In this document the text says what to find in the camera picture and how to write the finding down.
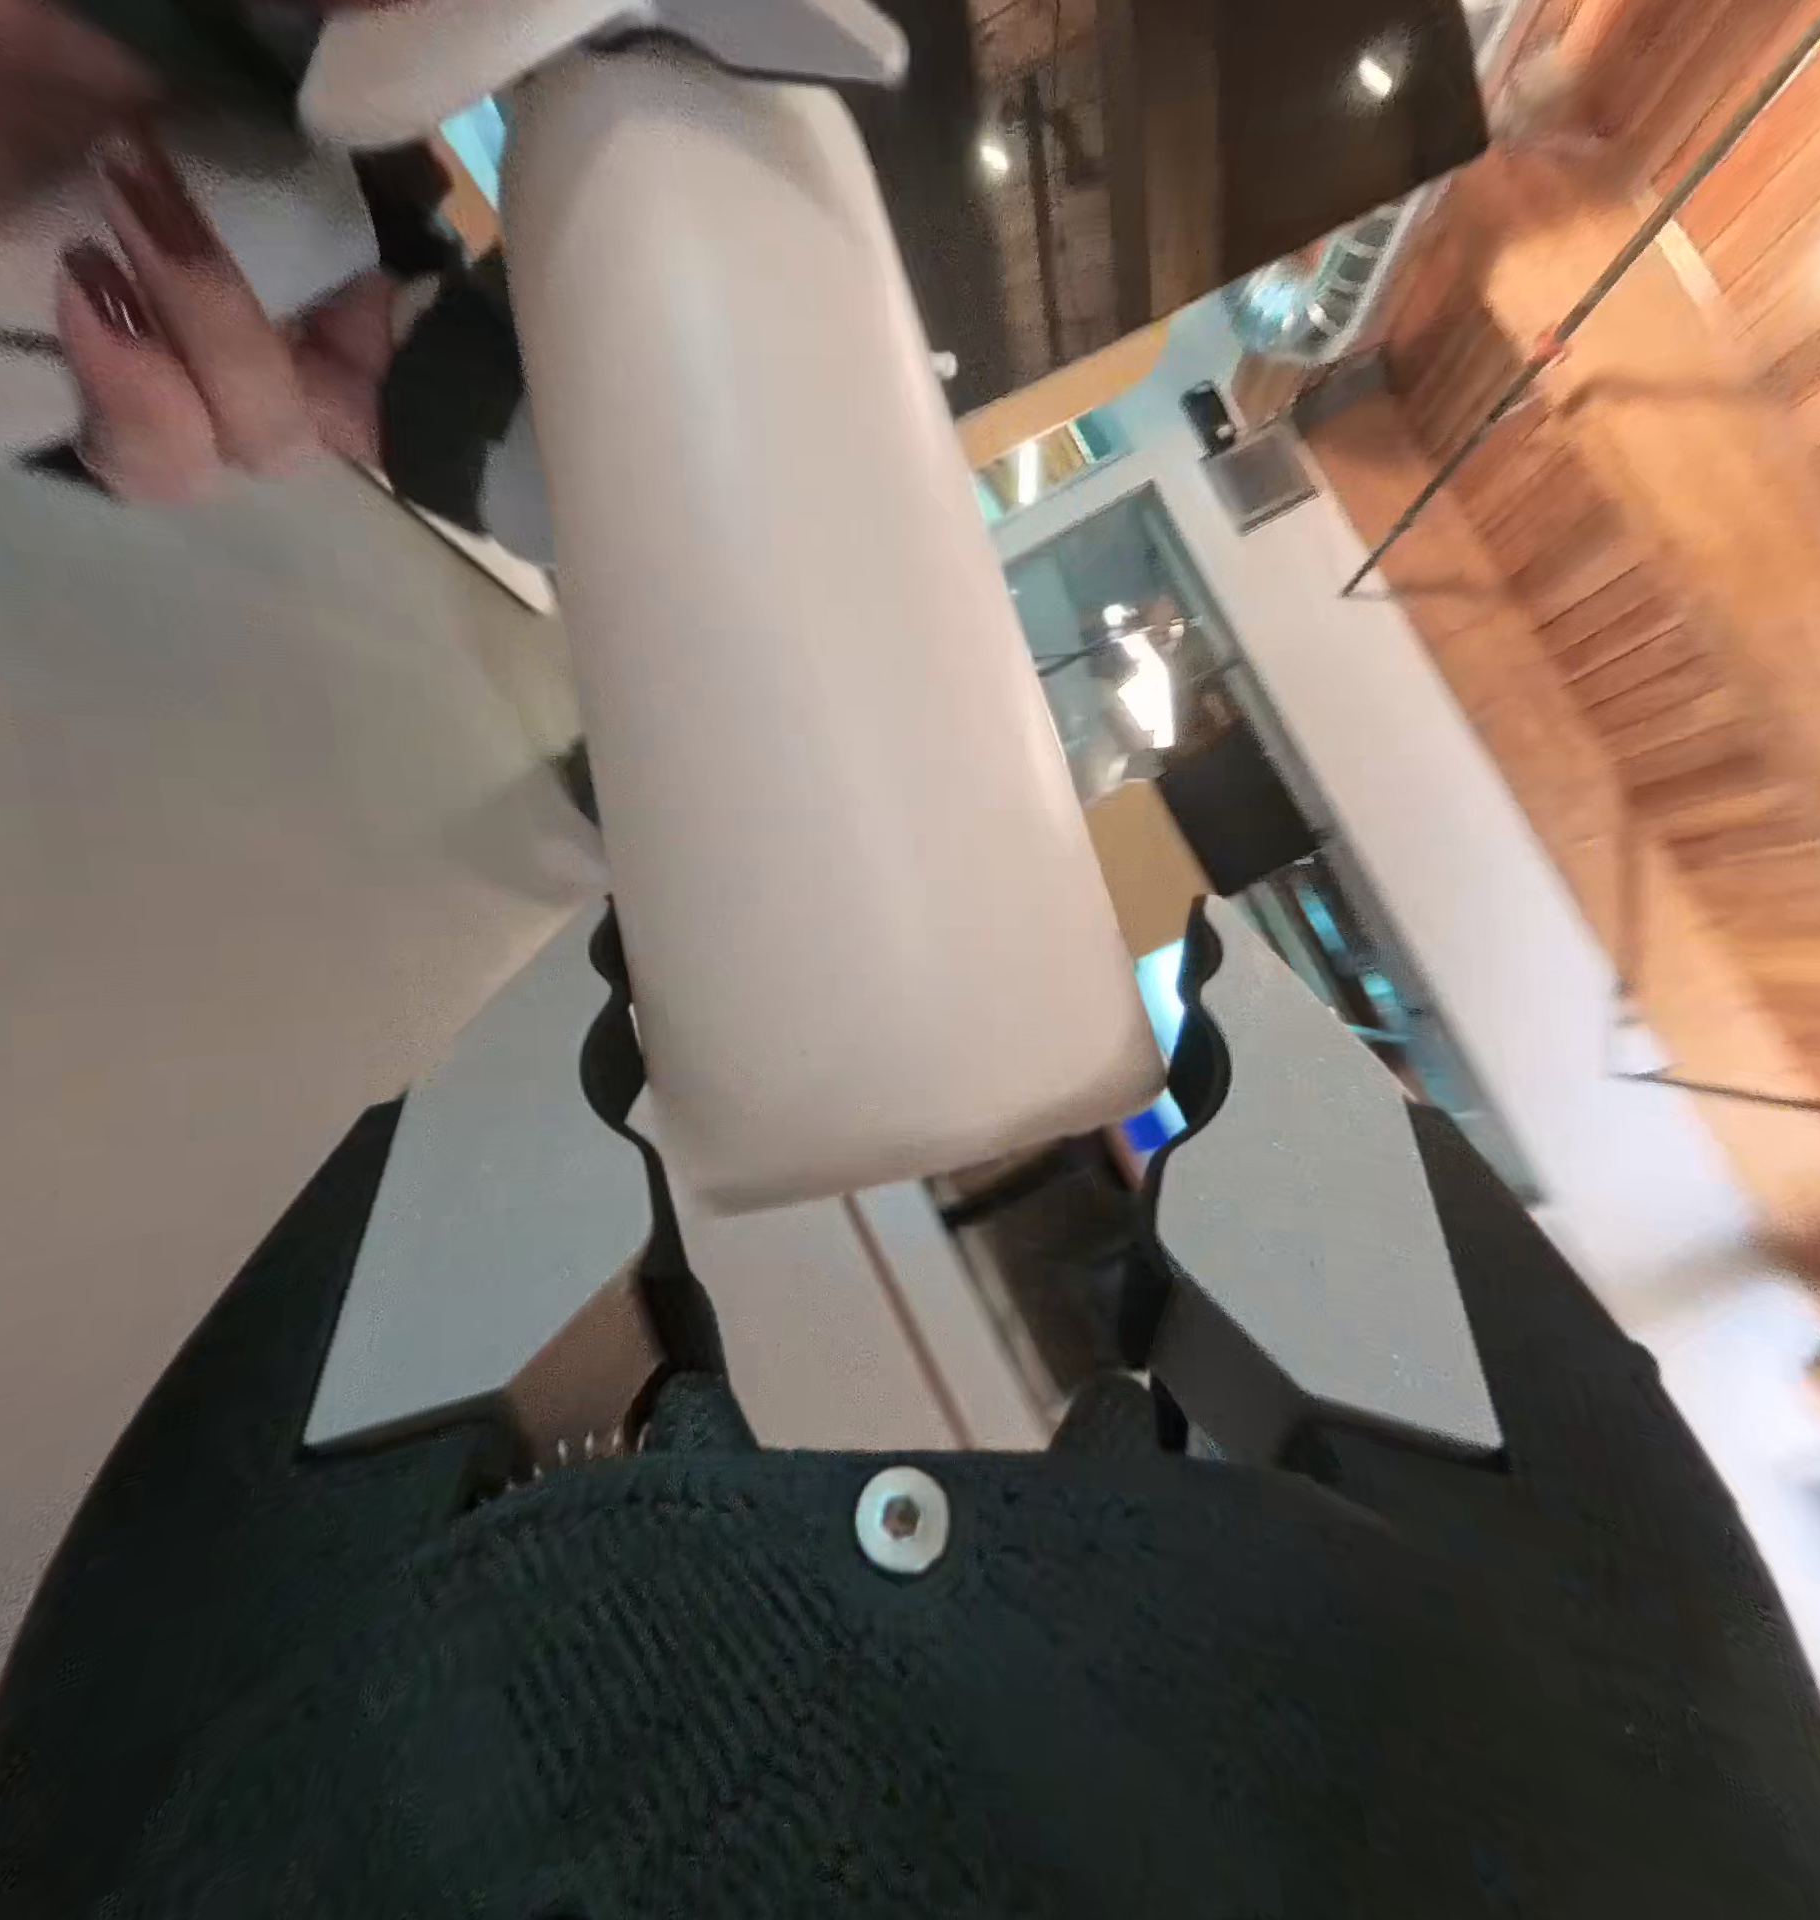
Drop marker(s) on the studio light on stand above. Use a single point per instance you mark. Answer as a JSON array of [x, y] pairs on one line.
[[1135, 674]]

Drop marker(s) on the black square panel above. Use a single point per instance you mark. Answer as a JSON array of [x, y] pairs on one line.
[[1240, 809]]

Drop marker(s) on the white cylindrical bottle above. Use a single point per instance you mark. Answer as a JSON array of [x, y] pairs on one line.
[[788, 600]]

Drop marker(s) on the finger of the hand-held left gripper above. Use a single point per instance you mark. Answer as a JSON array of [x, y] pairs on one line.
[[445, 67], [788, 37]]

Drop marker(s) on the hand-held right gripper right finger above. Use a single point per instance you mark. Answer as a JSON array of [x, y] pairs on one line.
[[1298, 1246]]

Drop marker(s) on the wall vent grille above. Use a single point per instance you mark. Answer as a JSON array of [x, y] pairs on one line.
[[1259, 477]]

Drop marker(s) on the silver elbow air duct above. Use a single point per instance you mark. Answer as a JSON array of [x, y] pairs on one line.
[[1298, 285]]

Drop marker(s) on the metal ceiling rod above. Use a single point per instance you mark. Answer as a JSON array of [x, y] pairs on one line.
[[1601, 300]]

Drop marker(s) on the person's left hand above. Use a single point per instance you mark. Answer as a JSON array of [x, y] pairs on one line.
[[175, 376]]

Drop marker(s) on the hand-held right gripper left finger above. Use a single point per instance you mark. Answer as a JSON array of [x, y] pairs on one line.
[[492, 1246]]

